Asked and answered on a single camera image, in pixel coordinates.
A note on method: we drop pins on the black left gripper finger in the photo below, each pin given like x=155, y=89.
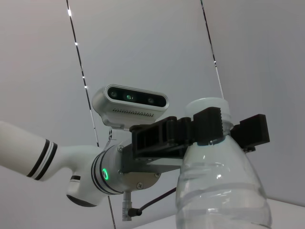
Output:
x=255, y=131

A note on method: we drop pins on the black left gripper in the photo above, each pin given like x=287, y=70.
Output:
x=147, y=140

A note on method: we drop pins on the clear water bottle green label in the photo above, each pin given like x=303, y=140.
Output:
x=214, y=190

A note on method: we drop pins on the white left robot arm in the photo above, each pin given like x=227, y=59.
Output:
x=23, y=148

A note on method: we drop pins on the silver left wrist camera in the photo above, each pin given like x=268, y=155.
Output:
x=133, y=114

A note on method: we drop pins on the silver left wrist mount plate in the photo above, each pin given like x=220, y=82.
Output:
x=143, y=176

